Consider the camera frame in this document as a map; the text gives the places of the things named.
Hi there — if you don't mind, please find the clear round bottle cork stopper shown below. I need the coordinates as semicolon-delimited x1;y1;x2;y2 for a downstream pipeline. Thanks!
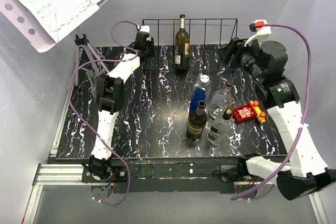
208;80;234;119

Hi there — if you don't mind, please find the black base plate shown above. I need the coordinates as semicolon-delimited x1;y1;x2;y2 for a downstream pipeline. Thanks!
81;157;248;194

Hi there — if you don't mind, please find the clear square bottle orange label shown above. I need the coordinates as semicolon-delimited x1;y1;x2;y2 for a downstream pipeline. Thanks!
207;108;233;146

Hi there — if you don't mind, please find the dark green wine bottle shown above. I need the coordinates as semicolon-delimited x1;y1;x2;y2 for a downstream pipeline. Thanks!
174;14;190;73
186;101;208;141

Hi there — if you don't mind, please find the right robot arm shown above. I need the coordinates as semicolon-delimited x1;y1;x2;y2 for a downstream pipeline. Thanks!
218;37;335;200

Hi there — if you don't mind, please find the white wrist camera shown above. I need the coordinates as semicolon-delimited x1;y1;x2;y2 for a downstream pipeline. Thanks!
244;19;271;47
136;25;150;34

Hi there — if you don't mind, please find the black wire wine rack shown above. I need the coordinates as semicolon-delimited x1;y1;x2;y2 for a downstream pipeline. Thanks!
142;18;238;72

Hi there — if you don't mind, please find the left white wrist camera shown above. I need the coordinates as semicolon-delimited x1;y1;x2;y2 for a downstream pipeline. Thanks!
136;25;150;34

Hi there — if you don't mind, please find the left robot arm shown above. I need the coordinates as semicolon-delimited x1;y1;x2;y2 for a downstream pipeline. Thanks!
86;25;154;182

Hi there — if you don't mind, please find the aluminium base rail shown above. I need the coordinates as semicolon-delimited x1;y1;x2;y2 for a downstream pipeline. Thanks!
24;60;328;223

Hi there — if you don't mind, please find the blue square glass bottle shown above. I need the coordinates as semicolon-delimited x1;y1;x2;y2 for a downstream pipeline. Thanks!
189;74;212;113

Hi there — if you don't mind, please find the lilac music stand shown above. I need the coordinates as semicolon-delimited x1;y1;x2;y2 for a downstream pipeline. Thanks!
0;0;128;87

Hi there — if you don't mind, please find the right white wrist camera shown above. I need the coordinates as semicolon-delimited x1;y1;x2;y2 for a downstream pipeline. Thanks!
244;19;271;47

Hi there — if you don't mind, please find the tall clear bottle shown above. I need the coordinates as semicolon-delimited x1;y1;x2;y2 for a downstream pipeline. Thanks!
86;70;99;102

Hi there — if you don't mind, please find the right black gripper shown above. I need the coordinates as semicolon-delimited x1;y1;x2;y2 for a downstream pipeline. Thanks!
215;36;265;82

